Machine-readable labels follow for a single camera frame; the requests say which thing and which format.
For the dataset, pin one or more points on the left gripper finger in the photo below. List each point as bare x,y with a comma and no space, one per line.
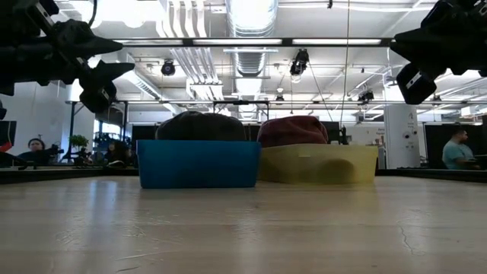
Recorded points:
106,72
87,40

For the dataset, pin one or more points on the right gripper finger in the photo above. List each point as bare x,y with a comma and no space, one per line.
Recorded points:
426,55
422,38

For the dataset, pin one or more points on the olive green baseball cap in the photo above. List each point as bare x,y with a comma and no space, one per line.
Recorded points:
201,127

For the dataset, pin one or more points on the blue plastic bin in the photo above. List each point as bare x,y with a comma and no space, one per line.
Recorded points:
198,163

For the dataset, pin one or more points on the yellow translucent plastic bin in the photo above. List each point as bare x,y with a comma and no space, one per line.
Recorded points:
319,163

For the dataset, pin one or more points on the maroon baseball cap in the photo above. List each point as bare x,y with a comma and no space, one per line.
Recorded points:
291,131

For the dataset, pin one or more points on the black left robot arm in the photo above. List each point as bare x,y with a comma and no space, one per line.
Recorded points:
2,110

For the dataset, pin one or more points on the black ceiling spotlight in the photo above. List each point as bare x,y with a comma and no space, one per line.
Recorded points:
366,96
168,68
300,62

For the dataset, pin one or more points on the background potted plant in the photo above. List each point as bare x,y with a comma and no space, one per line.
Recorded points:
79,141

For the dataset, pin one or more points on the black monitor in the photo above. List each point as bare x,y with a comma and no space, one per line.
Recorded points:
7,133

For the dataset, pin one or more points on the person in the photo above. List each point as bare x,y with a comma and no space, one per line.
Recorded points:
36,152
118,154
458,152

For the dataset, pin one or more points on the white square pillar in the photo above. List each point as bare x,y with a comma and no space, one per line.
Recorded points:
401,137

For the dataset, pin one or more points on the red flat object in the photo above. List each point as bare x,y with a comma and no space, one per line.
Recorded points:
4,146

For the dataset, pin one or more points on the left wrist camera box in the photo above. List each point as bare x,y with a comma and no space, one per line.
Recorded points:
99,97

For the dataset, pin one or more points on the black background rack frame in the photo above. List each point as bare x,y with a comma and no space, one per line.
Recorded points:
71,125

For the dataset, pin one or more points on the black partition wall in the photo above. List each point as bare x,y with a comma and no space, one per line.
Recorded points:
433,144
144,133

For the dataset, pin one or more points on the silver ventilation duct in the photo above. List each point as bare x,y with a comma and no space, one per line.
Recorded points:
251,38

